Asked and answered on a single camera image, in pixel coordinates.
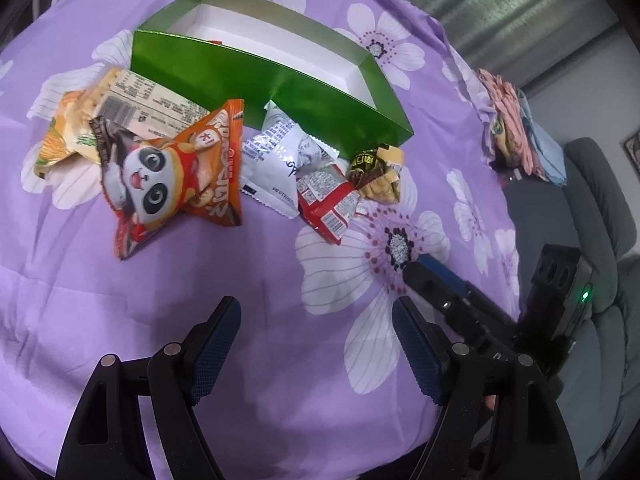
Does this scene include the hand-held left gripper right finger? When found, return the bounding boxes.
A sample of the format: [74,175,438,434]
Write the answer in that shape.
[391,297,583,480]

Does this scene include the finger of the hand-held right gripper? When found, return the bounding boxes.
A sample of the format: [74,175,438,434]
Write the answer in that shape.
[403,261,501,348]
[419,254,518,333]

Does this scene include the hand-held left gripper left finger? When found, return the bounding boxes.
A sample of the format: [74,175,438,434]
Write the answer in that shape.
[55,296,242,480]

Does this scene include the red snack packet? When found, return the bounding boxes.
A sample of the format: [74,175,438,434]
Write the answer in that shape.
[296,164,370,246]

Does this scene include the orange panda snack bag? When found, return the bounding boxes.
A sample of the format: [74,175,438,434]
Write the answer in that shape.
[100,99,246,261]

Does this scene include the white snack packet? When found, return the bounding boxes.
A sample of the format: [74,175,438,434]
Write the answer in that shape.
[241,101,340,220]

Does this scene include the cracker packet with white label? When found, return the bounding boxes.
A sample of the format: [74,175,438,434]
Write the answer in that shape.
[75,67,211,161]

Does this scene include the green cardboard box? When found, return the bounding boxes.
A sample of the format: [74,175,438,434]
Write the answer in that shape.
[131,0,415,147]

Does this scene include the purple floral blanket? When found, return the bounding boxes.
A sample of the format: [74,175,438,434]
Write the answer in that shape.
[0,0,523,480]

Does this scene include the grey sofa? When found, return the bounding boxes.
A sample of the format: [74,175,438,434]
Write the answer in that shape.
[500,137,640,480]

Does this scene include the yellow brown snack packet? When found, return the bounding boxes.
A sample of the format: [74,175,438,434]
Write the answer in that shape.
[347,144,405,203]

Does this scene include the light blue folded cloth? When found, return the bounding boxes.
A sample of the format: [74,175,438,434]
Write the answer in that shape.
[517,91,569,187]

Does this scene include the pink folded cloth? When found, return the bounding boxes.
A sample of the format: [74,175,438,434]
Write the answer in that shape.
[476,67,543,173]

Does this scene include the grey shiny curtain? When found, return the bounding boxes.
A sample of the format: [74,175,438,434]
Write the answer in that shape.
[372,0,631,93]

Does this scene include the framed wall picture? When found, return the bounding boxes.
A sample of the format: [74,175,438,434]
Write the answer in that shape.
[624,130,640,173]

